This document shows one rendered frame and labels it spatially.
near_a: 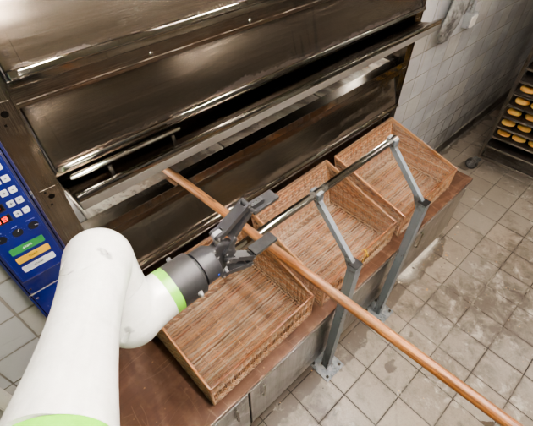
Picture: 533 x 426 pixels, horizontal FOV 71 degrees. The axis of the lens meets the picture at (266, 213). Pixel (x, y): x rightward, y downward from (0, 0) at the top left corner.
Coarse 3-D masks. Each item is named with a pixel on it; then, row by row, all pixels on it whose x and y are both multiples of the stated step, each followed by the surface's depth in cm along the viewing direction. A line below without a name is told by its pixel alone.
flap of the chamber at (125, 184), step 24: (408, 24) 186; (360, 48) 165; (312, 72) 150; (240, 96) 139; (264, 96) 136; (192, 120) 128; (216, 120) 125; (168, 144) 116; (120, 168) 108; (72, 192) 101
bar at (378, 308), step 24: (384, 144) 154; (408, 168) 161; (312, 192) 135; (288, 216) 128; (336, 240) 140; (408, 240) 179; (360, 264) 140; (384, 288) 212; (336, 312) 166; (384, 312) 231; (336, 336) 179; (336, 360) 210
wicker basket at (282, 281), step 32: (256, 256) 176; (224, 288) 175; (256, 288) 175; (288, 288) 169; (192, 320) 164; (224, 320) 164; (256, 320) 164; (288, 320) 150; (192, 352) 154; (224, 352) 154; (256, 352) 143; (224, 384) 137
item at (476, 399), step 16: (176, 176) 136; (192, 192) 131; (224, 208) 125; (288, 256) 111; (304, 272) 108; (320, 288) 105; (336, 288) 104; (352, 304) 100; (368, 320) 98; (384, 336) 96; (400, 336) 94; (416, 352) 92; (432, 368) 89; (448, 384) 88; (464, 384) 87; (480, 400) 84; (496, 416) 82
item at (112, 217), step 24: (384, 72) 197; (336, 96) 180; (288, 120) 166; (240, 144) 154; (264, 144) 159; (192, 168) 143; (216, 168) 146; (144, 192) 134; (168, 192) 136; (96, 216) 126; (120, 216) 126
